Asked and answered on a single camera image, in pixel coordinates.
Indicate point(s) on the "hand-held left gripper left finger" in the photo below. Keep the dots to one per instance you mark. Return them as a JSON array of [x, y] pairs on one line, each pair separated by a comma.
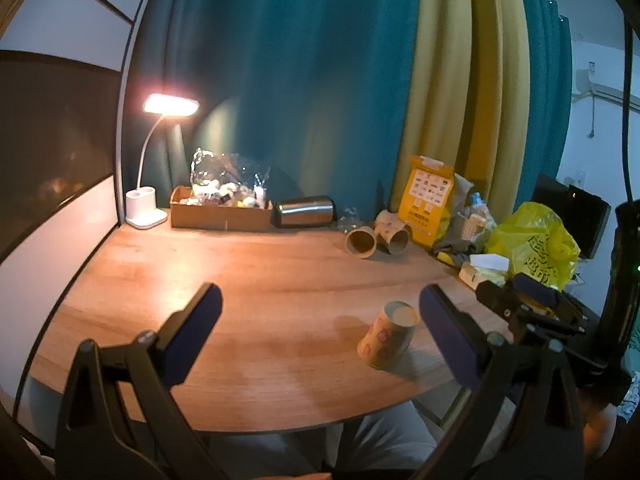
[[196, 327]]

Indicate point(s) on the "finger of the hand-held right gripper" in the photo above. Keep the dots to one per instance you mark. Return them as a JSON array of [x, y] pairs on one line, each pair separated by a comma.
[[536, 286], [495, 300]]

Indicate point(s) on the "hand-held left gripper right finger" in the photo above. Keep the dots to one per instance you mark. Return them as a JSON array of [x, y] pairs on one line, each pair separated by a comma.
[[450, 337]]

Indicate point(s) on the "printed paper cup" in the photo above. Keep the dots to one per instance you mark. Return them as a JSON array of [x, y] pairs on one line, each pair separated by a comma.
[[386, 337]]

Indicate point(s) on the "person's right forearm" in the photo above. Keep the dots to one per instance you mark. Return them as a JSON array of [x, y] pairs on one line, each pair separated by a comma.
[[600, 427]]

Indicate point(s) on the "plain brown paper cup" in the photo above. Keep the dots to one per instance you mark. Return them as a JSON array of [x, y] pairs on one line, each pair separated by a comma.
[[361, 242], [395, 237]]

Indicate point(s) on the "white tissue pack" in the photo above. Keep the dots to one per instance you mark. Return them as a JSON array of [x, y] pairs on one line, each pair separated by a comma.
[[482, 269]]

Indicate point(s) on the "yellow plastic bag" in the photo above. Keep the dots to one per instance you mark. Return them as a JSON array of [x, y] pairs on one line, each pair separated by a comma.
[[535, 245]]

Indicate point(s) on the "black monitor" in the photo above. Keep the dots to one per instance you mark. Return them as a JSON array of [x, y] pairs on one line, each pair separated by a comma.
[[582, 212]]

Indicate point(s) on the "clear plastic bottle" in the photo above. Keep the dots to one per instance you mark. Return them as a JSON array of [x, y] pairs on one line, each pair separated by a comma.
[[477, 207]]

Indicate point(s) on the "brown cardboard box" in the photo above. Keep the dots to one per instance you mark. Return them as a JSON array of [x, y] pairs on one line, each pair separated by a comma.
[[220, 218]]

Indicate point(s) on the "person's leg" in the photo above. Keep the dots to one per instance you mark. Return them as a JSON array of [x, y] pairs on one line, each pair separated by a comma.
[[390, 435]]

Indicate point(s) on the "orange paper bag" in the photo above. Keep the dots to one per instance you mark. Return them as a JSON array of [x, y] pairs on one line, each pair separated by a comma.
[[425, 200]]

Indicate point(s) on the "white desk lamp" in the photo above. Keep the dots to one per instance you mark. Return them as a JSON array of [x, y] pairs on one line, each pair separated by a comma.
[[145, 207]]

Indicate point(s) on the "clear plastic bag of snacks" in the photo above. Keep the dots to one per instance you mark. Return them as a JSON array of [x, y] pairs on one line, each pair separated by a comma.
[[227, 187]]

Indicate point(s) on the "clear plastic wrapper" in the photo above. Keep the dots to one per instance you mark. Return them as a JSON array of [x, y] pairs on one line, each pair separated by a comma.
[[352, 219]]

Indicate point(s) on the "steel thermos bottle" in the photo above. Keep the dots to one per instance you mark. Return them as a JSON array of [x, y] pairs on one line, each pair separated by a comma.
[[305, 211]]

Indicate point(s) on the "narrow teal curtain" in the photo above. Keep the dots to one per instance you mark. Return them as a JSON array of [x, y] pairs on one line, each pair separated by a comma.
[[545, 85]]

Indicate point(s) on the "white air conditioner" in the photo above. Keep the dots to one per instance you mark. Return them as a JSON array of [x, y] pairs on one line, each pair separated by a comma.
[[600, 87]]

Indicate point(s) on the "yellow curtain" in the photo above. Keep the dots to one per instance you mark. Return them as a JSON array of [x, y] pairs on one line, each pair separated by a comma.
[[465, 85]]

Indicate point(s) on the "wide teal curtain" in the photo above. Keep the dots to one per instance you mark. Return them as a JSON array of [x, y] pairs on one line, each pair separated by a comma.
[[300, 85]]

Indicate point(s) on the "white wall outlet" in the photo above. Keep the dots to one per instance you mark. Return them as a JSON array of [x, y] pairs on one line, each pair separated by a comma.
[[580, 178]]

